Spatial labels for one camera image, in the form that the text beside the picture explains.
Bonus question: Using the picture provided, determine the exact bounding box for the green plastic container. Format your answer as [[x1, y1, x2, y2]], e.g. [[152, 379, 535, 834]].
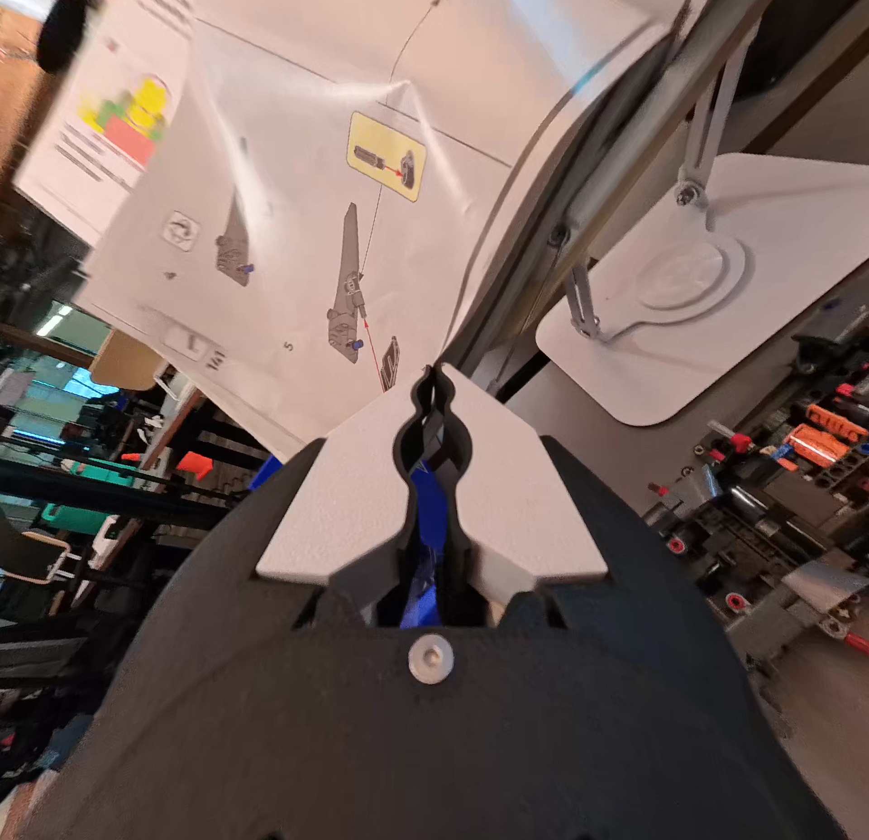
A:
[[39, 502, 123, 530]]

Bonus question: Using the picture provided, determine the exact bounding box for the large lego vehicle chassis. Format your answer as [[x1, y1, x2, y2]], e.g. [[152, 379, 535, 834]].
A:
[[641, 297, 869, 658]]

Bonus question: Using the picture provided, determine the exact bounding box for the lego instruction booklet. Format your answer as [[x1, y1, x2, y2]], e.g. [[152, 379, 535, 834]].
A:
[[14, 0, 680, 461]]

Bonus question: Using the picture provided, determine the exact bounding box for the light wooden chair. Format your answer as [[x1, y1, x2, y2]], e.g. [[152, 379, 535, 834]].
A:
[[90, 329, 169, 393]]

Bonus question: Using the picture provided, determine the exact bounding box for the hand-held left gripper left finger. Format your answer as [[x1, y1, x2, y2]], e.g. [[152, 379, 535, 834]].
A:
[[257, 368, 435, 627]]

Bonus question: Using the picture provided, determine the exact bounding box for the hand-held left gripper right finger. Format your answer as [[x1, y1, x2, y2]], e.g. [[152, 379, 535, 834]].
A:
[[436, 363, 608, 627]]

